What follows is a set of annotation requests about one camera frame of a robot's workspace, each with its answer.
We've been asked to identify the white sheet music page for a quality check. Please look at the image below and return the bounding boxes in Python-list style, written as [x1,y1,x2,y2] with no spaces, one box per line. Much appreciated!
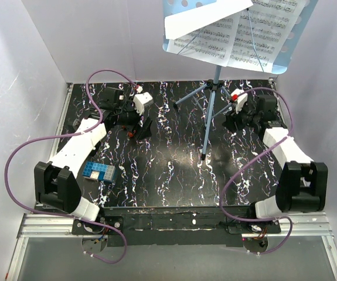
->
[165,0,307,73]

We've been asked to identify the white paper sheet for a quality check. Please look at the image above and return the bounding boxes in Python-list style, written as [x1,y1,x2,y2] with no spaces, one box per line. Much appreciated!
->
[164,1,253,40]

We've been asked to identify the blue music stand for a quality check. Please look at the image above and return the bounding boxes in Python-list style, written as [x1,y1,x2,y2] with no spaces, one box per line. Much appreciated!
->
[161,0,319,161]

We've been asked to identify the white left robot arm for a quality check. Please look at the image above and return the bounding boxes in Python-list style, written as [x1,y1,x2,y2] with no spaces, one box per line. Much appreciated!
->
[34,88,154,221]

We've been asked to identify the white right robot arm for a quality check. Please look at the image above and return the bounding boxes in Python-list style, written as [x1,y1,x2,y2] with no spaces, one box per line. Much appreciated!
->
[223,94,328,219]

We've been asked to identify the blue white brick block stack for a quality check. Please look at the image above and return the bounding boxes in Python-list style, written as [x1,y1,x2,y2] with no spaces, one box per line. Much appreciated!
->
[82,162,117,183]

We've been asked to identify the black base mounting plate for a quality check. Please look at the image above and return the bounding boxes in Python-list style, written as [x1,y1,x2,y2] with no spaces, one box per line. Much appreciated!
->
[72,206,289,247]

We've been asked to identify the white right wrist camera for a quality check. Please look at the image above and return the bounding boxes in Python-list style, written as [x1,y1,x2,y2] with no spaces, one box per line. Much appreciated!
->
[230,89,248,114]

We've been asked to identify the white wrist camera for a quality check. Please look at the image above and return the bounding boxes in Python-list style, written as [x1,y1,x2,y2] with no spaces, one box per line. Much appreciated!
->
[230,89,248,114]
[133,92,154,116]

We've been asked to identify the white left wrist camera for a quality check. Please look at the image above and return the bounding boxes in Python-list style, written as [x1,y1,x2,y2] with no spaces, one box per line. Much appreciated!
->
[133,92,154,116]

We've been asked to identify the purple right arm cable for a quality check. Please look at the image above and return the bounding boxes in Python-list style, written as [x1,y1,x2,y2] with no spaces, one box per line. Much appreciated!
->
[219,87,294,254]

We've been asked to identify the aluminium rail frame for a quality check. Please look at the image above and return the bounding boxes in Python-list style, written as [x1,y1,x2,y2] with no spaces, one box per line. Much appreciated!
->
[9,81,337,280]

